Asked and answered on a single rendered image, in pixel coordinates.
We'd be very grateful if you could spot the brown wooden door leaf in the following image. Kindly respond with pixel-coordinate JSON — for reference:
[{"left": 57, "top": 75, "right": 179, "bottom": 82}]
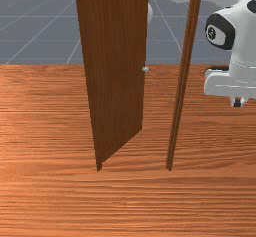
[{"left": 73, "top": 0, "right": 150, "bottom": 165}]

